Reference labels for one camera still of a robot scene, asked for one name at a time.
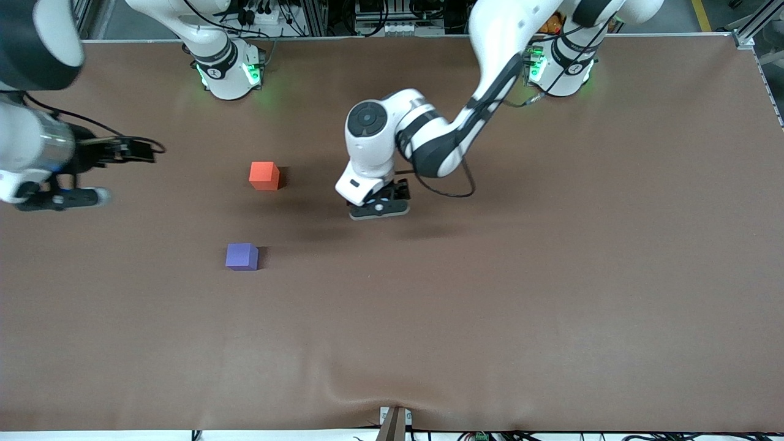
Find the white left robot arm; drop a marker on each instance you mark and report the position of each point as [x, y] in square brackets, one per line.
[490, 49]

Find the brown table cover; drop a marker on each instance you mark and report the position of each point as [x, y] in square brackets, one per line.
[392, 331]

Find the aluminium frame post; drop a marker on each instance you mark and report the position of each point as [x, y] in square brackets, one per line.
[86, 18]
[759, 24]

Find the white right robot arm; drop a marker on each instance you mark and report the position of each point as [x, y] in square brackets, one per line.
[24, 141]

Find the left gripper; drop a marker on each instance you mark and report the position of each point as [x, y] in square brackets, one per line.
[397, 191]

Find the white power strip with plugs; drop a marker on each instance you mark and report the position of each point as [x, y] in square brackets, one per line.
[275, 21]

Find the pile of orange objects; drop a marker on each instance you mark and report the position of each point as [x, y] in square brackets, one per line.
[553, 24]

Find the orange block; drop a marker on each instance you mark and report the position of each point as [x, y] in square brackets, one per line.
[264, 176]

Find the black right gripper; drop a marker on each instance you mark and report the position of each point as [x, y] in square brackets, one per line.
[92, 154]

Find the long white power strip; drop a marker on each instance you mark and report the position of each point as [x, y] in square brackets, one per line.
[401, 28]

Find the purple block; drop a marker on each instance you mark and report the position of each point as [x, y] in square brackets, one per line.
[241, 256]

